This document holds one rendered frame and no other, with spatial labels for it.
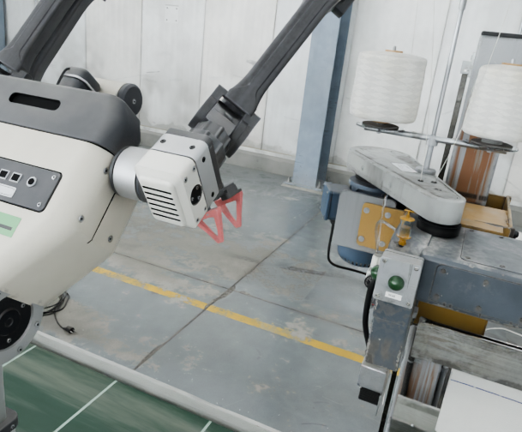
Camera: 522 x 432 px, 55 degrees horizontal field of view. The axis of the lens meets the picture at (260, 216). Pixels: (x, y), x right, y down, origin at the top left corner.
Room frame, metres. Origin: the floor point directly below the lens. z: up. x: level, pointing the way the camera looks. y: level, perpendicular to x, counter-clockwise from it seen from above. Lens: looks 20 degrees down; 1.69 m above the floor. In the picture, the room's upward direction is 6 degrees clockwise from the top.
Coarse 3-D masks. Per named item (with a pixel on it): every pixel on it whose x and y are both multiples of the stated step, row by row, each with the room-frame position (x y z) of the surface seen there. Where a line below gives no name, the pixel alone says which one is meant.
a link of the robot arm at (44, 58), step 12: (84, 0) 1.35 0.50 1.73; (72, 12) 1.33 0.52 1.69; (60, 24) 1.31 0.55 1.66; (72, 24) 1.35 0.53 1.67; (60, 36) 1.31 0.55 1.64; (48, 48) 1.29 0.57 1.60; (36, 60) 1.28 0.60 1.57; (48, 60) 1.30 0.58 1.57; (12, 72) 1.26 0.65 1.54; (36, 72) 1.27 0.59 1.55
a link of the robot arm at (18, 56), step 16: (48, 0) 1.25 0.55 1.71; (64, 0) 1.27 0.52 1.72; (32, 16) 1.23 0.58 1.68; (48, 16) 1.24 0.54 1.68; (32, 32) 1.22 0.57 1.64; (48, 32) 1.25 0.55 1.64; (16, 48) 1.20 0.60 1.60; (32, 48) 1.21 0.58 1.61; (16, 64) 1.18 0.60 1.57; (32, 80) 1.22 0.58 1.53
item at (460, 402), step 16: (448, 384) 0.99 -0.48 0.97; (480, 384) 0.97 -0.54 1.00; (496, 384) 0.96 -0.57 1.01; (448, 400) 0.99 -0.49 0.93; (464, 400) 0.98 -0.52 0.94; (480, 400) 0.97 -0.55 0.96; (496, 400) 0.95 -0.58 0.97; (512, 400) 0.94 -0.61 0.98; (448, 416) 0.99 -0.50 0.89; (464, 416) 0.97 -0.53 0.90; (480, 416) 0.96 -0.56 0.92; (496, 416) 0.95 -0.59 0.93; (512, 416) 0.94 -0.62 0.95
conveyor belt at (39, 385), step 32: (32, 352) 1.71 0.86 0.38; (32, 384) 1.52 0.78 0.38; (64, 384) 1.54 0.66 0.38; (96, 384) 1.56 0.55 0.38; (32, 416) 1.37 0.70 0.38; (64, 416) 1.38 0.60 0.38; (96, 416) 1.40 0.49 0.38; (128, 416) 1.42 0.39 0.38; (160, 416) 1.43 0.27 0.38; (192, 416) 1.45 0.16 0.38
